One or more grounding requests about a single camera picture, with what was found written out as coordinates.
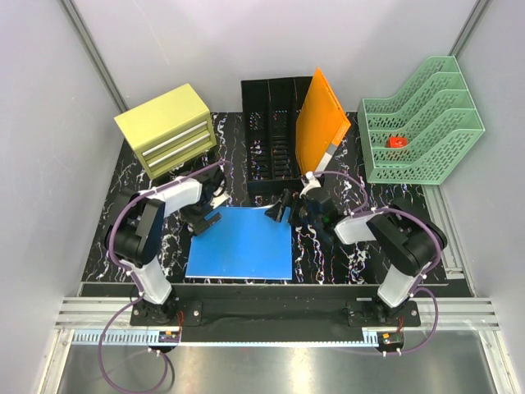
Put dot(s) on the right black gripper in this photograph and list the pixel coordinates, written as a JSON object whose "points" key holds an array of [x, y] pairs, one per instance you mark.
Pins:
{"points": [[276, 213]]}

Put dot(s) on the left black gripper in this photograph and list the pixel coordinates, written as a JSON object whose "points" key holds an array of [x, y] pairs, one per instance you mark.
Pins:
{"points": [[197, 222]]}

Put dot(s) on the blue folder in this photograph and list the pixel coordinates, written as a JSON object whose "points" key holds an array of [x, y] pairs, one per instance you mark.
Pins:
{"points": [[244, 244]]}

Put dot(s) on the yellow-green drawer cabinet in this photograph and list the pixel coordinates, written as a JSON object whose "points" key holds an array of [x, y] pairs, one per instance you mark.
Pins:
{"points": [[169, 130]]}

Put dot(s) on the orange folder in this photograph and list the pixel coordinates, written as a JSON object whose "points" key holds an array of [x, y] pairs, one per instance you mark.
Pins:
{"points": [[320, 127]]}

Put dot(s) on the black magazine file holder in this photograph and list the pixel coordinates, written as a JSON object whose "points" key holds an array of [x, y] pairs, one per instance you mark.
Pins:
{"points": [[271, 108]]}

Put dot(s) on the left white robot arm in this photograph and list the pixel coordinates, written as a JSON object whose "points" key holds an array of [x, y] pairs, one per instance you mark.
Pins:
{"points": [[133, 231]]}

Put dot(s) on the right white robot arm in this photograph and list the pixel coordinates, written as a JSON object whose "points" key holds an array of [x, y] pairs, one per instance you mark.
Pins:
{"points": [[411, 243]]}

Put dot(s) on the black marble desk mat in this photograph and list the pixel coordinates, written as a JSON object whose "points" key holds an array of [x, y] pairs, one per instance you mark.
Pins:
{"points": [[313, 263]]}

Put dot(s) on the small red object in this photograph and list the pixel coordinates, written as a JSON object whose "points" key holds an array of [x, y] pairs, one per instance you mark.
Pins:
{"points": [[396, 142]]}

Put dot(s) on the green mesh file organizer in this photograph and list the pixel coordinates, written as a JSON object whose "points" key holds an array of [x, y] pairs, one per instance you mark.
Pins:
{"points": [[434, 110]]}

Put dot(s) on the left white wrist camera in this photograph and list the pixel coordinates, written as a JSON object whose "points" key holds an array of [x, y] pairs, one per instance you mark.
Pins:
{"points": [[219, 200]]}

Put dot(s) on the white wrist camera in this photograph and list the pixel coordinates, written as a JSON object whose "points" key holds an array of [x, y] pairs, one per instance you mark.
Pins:
{"points": [[219, 200], [310, 181]]}

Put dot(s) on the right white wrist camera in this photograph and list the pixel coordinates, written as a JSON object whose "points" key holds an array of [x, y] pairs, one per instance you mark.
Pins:
{"points": [[310, 181]]}

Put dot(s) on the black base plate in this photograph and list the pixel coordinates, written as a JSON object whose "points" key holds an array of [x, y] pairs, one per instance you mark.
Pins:
{"points": [[274, 307]]}

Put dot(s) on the aluminium frame rail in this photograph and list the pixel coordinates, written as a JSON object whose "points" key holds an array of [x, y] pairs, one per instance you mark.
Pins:
{"points": [[107, 321]]}

